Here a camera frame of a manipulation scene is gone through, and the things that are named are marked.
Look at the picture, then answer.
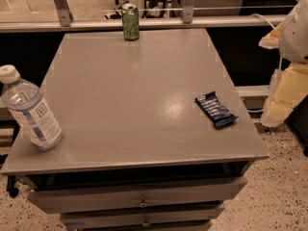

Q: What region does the white cable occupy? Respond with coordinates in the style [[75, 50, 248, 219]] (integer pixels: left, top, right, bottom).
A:
[[249, 13, 277, 30]]

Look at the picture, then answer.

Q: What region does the blue rxbar blueberry wrapper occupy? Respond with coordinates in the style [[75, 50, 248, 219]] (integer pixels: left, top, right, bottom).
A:
[[194, 91, 238, 129]]

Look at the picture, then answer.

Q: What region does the lower grey drawer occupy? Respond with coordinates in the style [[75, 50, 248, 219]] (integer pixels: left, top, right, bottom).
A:
[[61, 204, 224, 229]]

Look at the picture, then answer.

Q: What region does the grey drawer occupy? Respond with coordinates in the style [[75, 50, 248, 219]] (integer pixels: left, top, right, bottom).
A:
[[28, 177, 247, 214], [61, 204, 224, 229]]

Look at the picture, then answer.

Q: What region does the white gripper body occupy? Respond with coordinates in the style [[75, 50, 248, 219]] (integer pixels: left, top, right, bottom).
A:
[[279, 0, 308, 64]]

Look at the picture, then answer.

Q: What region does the grey drawer cabinet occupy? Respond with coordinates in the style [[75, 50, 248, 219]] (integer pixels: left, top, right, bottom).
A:
[[2, 29, 268, 231]]

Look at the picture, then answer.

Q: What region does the green soda can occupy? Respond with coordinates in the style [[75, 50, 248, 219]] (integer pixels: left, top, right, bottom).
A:
[[121, 3, 140, 40]]

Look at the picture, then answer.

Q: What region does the metal window rail frame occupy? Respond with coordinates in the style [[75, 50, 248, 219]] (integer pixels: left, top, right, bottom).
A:
[[0, 0, 285, 33]]

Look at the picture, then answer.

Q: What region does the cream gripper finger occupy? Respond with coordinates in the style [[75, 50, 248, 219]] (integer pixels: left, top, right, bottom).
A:
[[260, 63, 308, 127], [259, 24, 282, 49]]

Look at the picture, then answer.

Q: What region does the black caster wheel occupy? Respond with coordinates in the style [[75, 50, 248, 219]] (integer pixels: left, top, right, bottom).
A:
[[7, 176, 19, 198]]

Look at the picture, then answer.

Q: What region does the clear plastic water bottle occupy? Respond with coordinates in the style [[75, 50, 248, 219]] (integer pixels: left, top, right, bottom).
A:
[[0, 64, 62, 150]]

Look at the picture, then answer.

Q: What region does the upper grey drawer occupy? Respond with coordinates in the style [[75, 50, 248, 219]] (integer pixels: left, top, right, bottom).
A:
[[28, 177, 247, 214]]

